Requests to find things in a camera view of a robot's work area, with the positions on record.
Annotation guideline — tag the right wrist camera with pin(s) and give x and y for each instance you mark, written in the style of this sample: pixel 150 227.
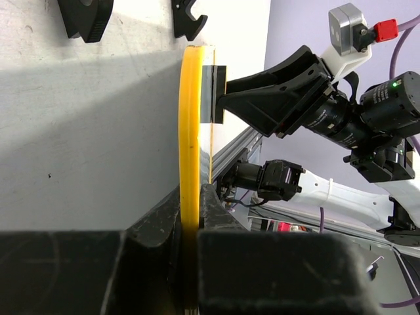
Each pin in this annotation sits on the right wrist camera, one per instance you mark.
pixel 351 40

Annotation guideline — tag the yellow-framed whiteboard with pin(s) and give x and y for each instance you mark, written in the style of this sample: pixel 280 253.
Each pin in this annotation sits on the yellow-framed whiteboard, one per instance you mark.
pixel 189 117

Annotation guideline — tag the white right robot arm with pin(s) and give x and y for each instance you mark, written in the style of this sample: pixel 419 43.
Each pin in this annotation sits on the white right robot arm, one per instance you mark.
pixel 394 214

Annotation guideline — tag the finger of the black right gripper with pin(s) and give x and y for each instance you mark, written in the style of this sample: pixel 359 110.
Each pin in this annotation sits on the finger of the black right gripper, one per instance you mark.
pixel 280 109

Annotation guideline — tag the metal whiteboard stand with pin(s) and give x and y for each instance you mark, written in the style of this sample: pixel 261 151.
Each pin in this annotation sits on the metal whiteboard stand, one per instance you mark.
pixel 89 19

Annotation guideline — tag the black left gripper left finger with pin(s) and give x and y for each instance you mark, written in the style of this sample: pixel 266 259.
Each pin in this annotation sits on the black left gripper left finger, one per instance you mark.
pixel 129 271

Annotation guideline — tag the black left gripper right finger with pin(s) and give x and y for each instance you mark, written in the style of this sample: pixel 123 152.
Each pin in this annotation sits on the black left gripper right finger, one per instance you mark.
pixel 244 272

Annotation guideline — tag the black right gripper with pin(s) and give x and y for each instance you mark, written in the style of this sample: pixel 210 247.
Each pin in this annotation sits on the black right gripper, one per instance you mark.
pixel 375 128

